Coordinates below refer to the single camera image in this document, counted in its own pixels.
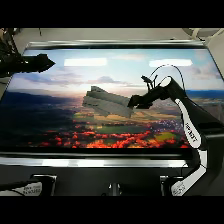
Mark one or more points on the grey T-shirt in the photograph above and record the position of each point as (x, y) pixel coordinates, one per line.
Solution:
(106, 101)

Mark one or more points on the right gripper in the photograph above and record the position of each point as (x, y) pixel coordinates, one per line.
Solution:
(138, 101)

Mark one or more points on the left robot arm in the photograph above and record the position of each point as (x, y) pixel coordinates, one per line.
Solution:
(23, 64)

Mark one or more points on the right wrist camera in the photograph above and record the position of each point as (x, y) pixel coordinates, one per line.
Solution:
(149, 83)

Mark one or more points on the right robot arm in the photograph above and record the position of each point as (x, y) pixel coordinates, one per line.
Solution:
(193, 116)

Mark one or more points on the silver frame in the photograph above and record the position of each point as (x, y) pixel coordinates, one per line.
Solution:
(100, 162)

